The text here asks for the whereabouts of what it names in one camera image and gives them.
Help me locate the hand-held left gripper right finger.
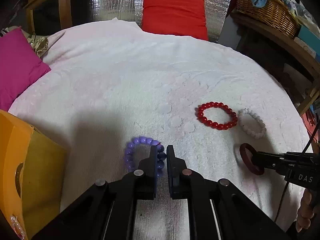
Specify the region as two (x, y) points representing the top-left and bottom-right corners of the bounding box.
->
(166, 145), (290, 240)

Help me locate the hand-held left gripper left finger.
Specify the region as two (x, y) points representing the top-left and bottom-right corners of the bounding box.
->
(32, 145), (158, 240)

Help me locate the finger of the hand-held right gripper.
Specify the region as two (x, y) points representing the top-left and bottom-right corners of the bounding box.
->
(251, 151), (290, 162)
(251, 158), (288, 172)

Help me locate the maroon hair tie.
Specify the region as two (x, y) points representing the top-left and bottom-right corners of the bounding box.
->
(239, 143), (265, 176)

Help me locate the purple beaded bracelet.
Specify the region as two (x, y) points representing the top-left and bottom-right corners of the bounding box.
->
(124, 136), (167, 178)

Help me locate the white beaded bracelet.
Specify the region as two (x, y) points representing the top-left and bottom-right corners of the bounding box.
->
(237, 108), (267, 140)

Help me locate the yellow box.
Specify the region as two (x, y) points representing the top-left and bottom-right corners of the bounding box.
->
(0, 109), (68, 240)

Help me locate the pink beaded bracelet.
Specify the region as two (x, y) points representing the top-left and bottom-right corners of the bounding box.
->
(9, 215), (27, 238)

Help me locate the person's right hand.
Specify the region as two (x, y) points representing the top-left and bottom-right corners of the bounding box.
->
(297, 187), (316, 233)

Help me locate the coral cloth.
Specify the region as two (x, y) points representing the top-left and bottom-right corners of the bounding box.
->
(301, 107), (320, 130)

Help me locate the pale pink towel blanket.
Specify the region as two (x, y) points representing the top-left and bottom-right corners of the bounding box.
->
(7, 17), (314, 240)

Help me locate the wooden shelf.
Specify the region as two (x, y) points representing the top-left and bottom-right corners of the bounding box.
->
(230, 10), (320, 115)

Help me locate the teal box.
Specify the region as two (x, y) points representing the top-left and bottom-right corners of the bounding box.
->
(297, 25), (320, 55)

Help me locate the wicker basket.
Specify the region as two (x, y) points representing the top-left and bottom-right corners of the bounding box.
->
(235, 0), (300, 39)

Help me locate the red cushion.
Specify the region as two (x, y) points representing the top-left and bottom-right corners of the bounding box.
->
(141, 0), (209, 41)

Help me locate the clear plastic bag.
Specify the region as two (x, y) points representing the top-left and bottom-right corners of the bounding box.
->
(282, 0), (318, 30)

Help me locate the patterned cloth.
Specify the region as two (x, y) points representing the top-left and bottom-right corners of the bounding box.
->
(0, 26), (49, 58)

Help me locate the magenta cushion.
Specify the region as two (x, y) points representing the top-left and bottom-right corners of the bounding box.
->
(0, 27), (52, 112)

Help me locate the silver foil sheet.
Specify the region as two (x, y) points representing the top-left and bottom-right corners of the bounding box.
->
(89, 0), (235, 43)

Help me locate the wooden table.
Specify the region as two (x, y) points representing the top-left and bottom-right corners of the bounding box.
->
(24, 0), (88, 34)

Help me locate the red beaded bracelet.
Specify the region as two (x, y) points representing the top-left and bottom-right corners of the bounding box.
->
(196, 102), (238, 131)

